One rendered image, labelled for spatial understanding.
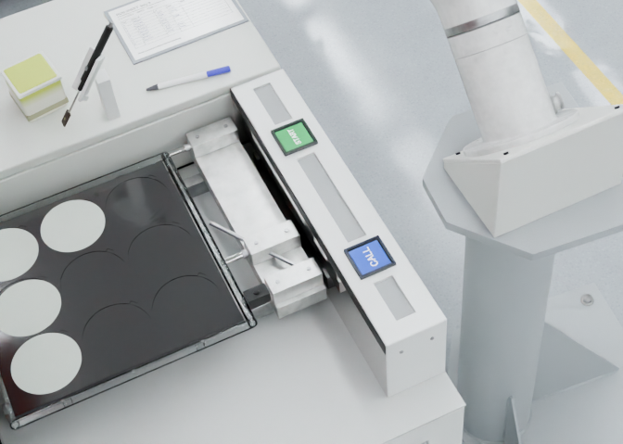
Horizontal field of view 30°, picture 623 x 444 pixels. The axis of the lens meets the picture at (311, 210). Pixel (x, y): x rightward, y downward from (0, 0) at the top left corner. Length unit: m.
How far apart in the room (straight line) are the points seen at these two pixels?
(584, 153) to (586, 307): 0.99
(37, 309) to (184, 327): 0.22
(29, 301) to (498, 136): 0.75
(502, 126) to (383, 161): 1.24
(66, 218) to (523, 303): 0.82
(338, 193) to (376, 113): 1.42
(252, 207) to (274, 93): 0.19
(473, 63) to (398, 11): 1.63
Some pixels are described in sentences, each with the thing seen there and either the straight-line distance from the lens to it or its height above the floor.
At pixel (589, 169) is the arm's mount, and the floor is 0.90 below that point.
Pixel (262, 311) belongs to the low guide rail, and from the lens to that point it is 1.77.
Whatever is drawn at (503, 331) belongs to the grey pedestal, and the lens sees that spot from 2.18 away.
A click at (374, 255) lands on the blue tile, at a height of 0.96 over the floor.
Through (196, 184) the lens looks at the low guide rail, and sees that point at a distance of 1.91.
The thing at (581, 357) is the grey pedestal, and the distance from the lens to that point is 2.55.
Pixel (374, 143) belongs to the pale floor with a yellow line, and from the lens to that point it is 3.07.
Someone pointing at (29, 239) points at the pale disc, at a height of 0.90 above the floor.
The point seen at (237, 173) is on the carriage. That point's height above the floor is 0.88.
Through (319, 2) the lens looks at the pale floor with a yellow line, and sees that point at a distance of 3.47.
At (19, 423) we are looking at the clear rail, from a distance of 1.67.
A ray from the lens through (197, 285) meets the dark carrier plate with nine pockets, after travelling 1.73.
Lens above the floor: 2.30
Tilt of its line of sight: 51 degrees down
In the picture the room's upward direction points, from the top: 7 degrees counter-clockwise
